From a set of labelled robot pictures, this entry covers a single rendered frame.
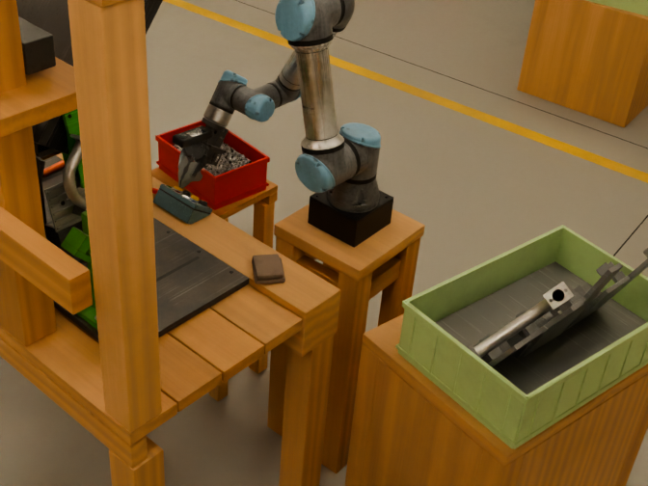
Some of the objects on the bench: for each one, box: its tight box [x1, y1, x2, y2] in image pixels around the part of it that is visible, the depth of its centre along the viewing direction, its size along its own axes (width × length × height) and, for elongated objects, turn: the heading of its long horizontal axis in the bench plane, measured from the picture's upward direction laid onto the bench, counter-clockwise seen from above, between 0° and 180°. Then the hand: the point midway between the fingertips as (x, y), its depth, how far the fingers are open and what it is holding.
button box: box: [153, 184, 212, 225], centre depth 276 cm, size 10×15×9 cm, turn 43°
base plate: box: [42, 155, 249, 340], centre depth 268 cm, size 42×110×2 cm, turn 43°
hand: (180, 183), depth 279 cm, fingers closed
